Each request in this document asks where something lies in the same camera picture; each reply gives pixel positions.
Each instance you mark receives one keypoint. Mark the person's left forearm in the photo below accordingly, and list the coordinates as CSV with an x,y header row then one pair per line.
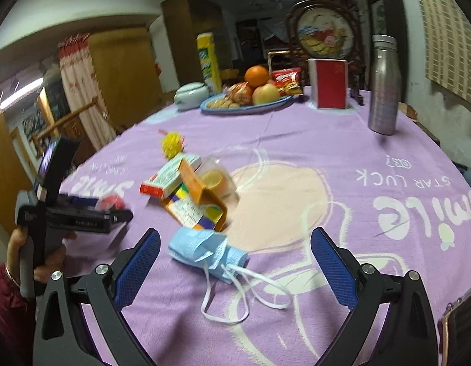
x,y
6,305

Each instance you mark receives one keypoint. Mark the person's left hand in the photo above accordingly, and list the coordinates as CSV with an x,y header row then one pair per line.
x,y
52,259

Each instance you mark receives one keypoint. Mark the white ceramic jar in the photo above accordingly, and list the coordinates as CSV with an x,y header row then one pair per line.
x,y
189,93

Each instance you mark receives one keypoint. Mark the curved wooden armchair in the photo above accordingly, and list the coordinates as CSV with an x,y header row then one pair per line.
x,y
67,118

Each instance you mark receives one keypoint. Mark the blue fruit plate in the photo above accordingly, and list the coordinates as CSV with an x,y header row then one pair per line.
x,y
243,109

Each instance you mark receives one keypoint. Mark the wooden chair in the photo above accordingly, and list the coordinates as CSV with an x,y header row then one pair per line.
x,y
281,51

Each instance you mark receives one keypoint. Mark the blue face mask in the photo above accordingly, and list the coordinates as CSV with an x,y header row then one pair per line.
x,y
197,249

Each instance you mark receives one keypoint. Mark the pile of walnuts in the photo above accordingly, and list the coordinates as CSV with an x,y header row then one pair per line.
x,y
224,103

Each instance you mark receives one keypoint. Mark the clear wrapped pastry packet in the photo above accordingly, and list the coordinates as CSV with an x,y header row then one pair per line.
x,y
239,92

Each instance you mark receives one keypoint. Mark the wooden side table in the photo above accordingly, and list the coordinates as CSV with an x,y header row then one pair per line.
x,y
410,112

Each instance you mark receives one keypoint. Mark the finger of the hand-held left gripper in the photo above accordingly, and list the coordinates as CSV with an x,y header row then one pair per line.
x,y
83,199
121,217

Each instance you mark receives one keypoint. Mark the red and white box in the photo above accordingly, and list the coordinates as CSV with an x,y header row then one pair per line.
x,y
330,84

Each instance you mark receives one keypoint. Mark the yellow green carton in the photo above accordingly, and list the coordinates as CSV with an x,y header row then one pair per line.
x,y
208,61

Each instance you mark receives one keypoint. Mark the purple printed blanket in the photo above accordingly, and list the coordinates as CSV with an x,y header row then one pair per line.
x,y
334,236

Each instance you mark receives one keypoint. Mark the white and red carton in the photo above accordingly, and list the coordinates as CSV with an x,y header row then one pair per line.
x,y
166,177

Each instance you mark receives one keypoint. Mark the wooden door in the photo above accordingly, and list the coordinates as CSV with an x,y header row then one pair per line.
x,y
3,152

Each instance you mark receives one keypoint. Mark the fluorescent tube light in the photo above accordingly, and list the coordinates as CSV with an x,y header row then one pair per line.
x,y
18,101

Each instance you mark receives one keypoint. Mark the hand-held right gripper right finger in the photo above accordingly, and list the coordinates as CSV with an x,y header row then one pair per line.
x,y
332,270

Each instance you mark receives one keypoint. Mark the red floral curtain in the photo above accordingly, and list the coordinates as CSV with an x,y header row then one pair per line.
x,y
83,91

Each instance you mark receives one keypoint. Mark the orange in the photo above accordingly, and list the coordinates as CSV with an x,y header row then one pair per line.
x,y
256,76

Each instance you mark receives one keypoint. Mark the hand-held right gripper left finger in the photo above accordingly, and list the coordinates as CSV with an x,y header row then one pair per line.
x,y
138,270

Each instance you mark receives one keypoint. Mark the steel water bottle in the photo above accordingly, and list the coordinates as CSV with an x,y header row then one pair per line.
x,y
384,87

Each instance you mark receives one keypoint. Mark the wooden wardrobe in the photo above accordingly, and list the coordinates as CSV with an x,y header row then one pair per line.
x,y
182,38

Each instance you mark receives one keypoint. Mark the clear plastic food container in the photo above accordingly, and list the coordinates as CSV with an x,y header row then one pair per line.
x,y
216,179

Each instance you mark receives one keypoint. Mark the black smartphone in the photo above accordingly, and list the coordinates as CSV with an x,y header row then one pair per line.
x,y
464,331

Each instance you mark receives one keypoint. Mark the yellow apple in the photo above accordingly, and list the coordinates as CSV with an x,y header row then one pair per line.
x,y
266,93

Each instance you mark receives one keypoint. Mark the orange cardboard box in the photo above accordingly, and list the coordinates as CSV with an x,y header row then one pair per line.
x,y
193,183

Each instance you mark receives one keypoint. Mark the red snack packet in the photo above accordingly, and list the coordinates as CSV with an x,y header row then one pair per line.
x,y
286,80

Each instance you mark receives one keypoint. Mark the yellow frilly ball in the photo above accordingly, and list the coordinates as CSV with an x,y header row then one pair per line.
x,y
172,143

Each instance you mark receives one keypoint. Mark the round embroidered table screen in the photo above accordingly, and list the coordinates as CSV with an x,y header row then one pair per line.
x,y
323,34

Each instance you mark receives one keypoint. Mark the checked curtain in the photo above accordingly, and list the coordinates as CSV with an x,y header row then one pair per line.
x,y
448,38

